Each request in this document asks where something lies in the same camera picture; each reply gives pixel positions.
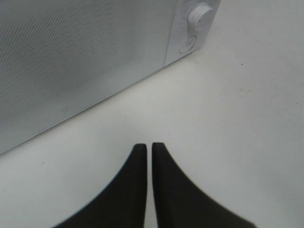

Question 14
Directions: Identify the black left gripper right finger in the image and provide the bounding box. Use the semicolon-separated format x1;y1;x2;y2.
152;142;255;228

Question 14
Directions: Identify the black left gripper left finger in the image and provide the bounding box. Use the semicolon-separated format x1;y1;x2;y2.
57;143;147;228

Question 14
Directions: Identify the round door release button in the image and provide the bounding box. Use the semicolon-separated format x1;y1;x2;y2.
179;36;197;54

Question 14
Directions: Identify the white microwave oven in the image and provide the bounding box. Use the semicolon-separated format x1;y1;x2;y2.
0;0;221;156

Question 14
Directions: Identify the lower white timer knob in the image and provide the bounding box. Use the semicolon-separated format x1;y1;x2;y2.
187;2;214;32

